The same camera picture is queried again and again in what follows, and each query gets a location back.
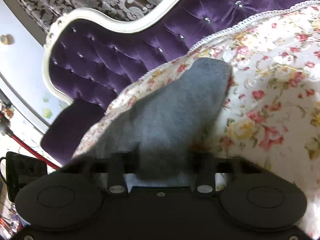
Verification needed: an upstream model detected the grey argyle knit sweater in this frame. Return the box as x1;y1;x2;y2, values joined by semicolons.
74;57;231;187

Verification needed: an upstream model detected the floral bedspread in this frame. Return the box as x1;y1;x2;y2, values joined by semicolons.
74;0;319;239

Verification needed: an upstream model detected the red vacuum stick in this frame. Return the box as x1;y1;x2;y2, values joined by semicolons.
1;112;60;170

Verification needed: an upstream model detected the purple tufted headboard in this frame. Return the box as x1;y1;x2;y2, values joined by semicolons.
41;0;308;164

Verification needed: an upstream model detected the black box with cable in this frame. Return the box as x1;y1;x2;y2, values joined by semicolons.
1;152;48;203

